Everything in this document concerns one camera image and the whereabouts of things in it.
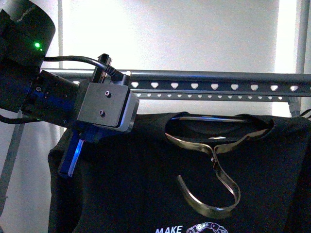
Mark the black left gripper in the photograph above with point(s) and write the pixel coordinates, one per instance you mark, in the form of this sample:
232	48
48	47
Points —
58	101

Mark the black printed t-shirt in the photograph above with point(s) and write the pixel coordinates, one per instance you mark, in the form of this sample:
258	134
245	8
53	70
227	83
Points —
127	183

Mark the metal clothes hanger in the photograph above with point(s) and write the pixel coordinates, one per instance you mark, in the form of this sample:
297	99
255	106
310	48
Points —
231	186

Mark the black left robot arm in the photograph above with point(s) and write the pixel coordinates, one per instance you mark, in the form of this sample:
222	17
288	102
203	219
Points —
26	32

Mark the grey metal clothes rack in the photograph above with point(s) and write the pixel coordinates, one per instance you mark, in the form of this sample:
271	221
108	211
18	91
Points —
176	85

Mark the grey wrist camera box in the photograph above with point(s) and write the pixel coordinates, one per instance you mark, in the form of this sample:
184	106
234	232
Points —
109	106

